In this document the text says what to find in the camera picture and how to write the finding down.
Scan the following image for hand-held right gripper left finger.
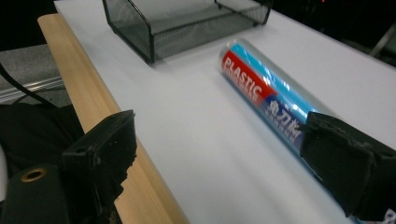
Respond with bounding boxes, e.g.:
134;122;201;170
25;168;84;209
61;109;138;224

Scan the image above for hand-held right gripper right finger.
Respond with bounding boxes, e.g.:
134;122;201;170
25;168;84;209
299;111;396;222

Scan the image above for blue plastic wrap roll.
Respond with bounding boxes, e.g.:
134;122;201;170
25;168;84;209
218;37;396;224

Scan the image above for black mesh wire basket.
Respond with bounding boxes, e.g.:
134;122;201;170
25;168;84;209
102;0;275;65

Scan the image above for black cloth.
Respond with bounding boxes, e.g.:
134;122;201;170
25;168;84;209
0;102;86;175

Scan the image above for metal stand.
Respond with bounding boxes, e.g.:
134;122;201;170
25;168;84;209
368;22;396;59

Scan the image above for black cable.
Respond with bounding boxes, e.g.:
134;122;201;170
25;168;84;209
0;63;59;110

